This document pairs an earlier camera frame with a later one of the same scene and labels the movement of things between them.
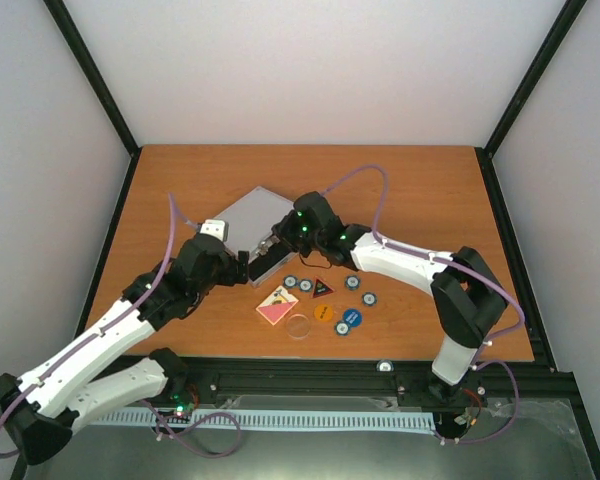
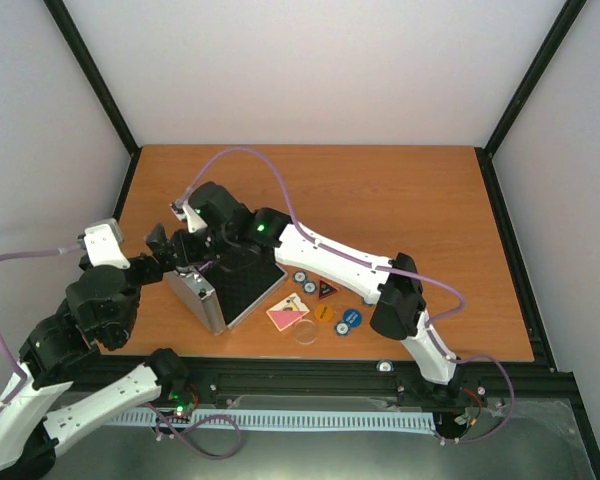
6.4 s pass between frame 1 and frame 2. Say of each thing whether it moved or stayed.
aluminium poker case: moved
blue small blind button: stayed
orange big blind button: stayed
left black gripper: moved
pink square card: moved
